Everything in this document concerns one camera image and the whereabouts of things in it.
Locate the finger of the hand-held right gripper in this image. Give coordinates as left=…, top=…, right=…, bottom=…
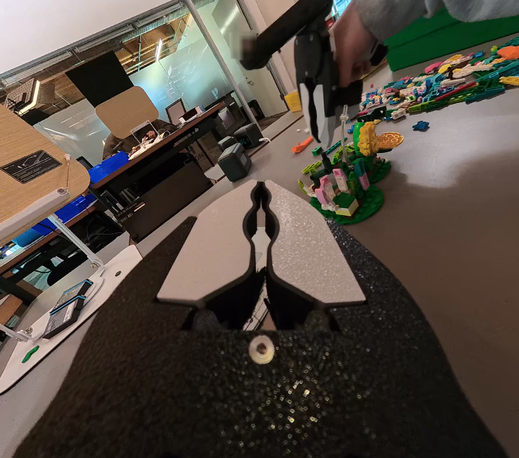
left=311, top=85, right=338, bottom=145
left=298, top=81, right=320, bottom=135

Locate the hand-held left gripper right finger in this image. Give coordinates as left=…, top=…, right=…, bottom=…
left=261, top=180, right=367, bottom=308

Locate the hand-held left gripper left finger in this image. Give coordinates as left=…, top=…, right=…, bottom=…
left=156, top=180, right=268, bottom=308

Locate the green lego garden model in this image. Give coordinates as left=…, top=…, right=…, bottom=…
left=298, top=105, right=405, bottom=226

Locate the pile of loose lego pieces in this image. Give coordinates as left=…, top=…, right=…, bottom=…
left=359, top=36, right=519, bottom=120

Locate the person's right hand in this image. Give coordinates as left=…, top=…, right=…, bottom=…
left=330, top=3, right=380, bottom=88

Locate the white door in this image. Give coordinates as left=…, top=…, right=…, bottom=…
left=243, top=0, right=298, bottom=114

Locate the grey power station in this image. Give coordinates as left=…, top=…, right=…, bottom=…
left=234, top=123, right=264, bottom=150
left=218, top=143, right=253, bottom=183

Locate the dark office desk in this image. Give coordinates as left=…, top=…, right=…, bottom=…
left=91, top=101, right=228, bottom=241

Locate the blue storage bin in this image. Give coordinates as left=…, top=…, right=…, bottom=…
left=12, top=192, right=98, bottom=248
left=88, top=150, right=130, bottom=184

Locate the green box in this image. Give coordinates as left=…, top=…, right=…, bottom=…
left=383, top=8, right=519, bottom=73

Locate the black battery pack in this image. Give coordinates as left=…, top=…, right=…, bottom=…
left=42, top=279, right=94, bottom=340

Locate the studio light on boom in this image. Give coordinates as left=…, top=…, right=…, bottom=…
left=4, top=78, right=55, bottom=118

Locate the picture frame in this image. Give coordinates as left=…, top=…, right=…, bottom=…
left=166, top=98, right=185, bottom=126

